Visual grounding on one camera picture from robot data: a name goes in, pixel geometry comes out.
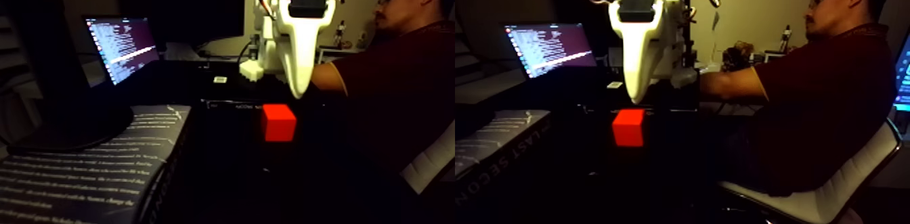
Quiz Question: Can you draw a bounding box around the red cube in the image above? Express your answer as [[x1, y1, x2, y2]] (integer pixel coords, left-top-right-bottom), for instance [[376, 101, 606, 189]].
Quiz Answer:
[[260, 103, 298, 143]]

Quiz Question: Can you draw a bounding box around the dark leader arm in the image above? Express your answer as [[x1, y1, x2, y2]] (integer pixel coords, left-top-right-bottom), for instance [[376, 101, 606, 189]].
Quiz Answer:
[[721, 41, 754, 74]]

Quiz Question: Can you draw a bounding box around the black box with white lettering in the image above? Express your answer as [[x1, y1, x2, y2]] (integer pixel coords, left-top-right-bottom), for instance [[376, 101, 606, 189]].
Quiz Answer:
[[199, 95, 335, 123]]

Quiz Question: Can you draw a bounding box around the open laptop with lit screen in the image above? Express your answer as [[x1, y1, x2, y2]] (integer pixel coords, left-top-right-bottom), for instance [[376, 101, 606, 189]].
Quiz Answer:
[[83, 16, 168, 88]]

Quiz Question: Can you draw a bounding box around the dark book with white lettering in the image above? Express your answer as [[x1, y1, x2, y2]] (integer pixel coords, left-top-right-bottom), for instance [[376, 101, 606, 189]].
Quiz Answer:
[[0, 104, 193, 224]]

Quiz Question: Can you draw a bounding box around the small figurine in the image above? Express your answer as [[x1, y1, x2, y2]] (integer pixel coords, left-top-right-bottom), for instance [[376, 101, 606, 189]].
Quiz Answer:
[[779, 24, 793, 54]]

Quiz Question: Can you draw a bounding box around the person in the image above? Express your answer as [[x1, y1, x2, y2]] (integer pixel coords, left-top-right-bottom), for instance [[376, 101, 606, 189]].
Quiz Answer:
[[700, 0, 898, 198]]

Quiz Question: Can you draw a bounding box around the white office chair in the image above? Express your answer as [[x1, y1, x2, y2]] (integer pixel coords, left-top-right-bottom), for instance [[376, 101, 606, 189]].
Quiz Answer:
[[718, 118, 904, 224]]

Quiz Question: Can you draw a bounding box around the laptop with blue screen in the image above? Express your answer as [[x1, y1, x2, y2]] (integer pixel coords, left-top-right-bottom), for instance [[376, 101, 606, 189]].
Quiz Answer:
[[892, 30, 910, 112]]

